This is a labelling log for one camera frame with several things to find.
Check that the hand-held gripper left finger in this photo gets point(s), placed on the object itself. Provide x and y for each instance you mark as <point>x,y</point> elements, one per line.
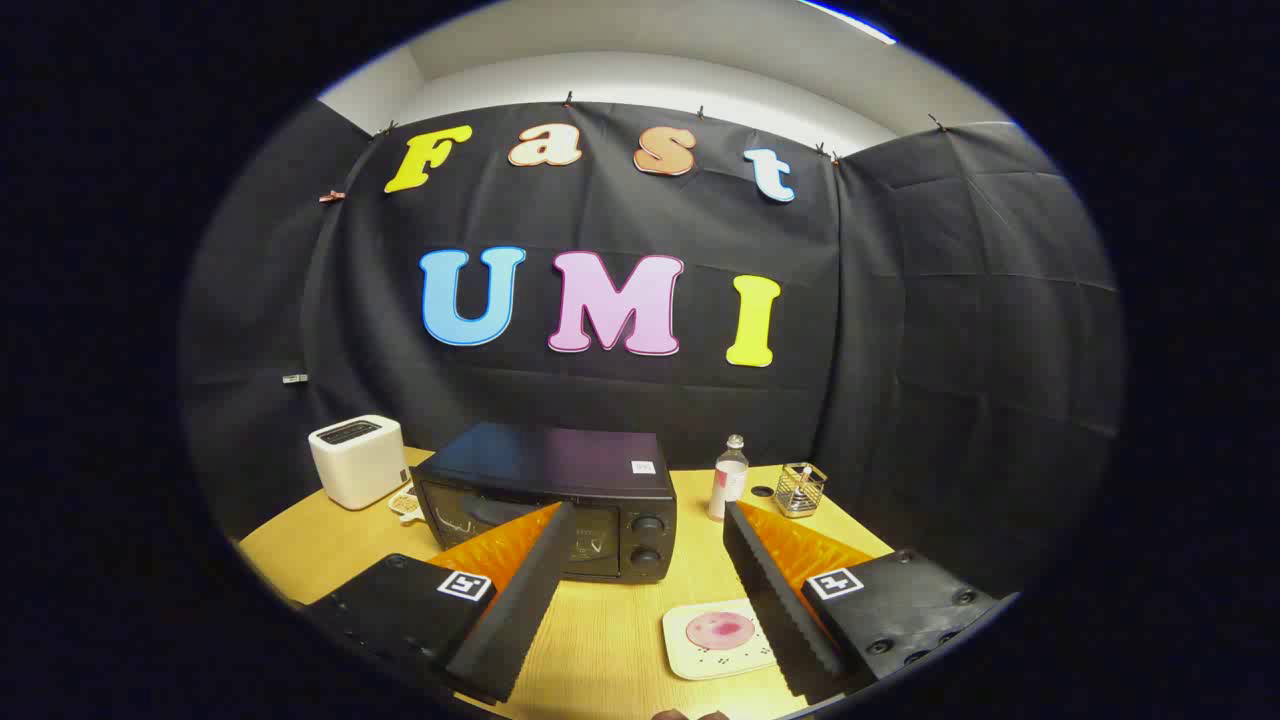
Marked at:
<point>520,600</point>

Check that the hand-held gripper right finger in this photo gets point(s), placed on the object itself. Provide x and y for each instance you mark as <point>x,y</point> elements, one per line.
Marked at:
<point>775,600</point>

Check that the pink round ham slice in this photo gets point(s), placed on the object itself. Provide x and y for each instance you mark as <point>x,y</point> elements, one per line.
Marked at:
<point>720,630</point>

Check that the cream square plate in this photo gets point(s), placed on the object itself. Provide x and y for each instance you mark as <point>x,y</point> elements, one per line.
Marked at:
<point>720,666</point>

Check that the black toaster oven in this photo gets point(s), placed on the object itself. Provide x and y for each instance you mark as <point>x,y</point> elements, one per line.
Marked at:
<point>540,460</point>

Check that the white pop-up toaster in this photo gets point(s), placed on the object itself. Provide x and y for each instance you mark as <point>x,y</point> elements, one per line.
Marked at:
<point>355,465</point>

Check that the clear bottle with white label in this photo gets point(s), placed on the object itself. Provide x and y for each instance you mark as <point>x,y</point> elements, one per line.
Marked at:
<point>728,485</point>

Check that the small white snack dish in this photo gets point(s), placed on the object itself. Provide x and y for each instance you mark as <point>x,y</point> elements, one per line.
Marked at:
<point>404,503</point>

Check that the black backdrop cloth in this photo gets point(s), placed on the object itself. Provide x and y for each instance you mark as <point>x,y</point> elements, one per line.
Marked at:
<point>950,350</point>

